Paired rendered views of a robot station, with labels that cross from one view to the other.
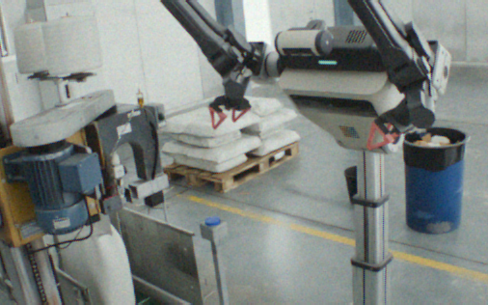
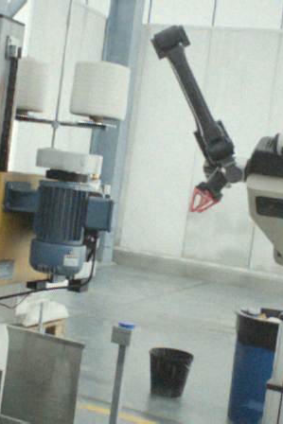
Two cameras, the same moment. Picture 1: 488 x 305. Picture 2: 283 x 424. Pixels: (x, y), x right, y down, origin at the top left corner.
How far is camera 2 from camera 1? 1.31 m
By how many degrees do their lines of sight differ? 25
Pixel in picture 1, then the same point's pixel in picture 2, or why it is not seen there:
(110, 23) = not seen: outside the picture
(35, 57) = (34, 94)
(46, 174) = (75, 204)
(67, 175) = (97, 210)
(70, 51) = (113, 96)
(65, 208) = (78, 246)
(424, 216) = (257, 408)
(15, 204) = (1, 238)
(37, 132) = (84, 159)
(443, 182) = not seen: outside the picture
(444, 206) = not seen: hidden behind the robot
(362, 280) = (277, 407)
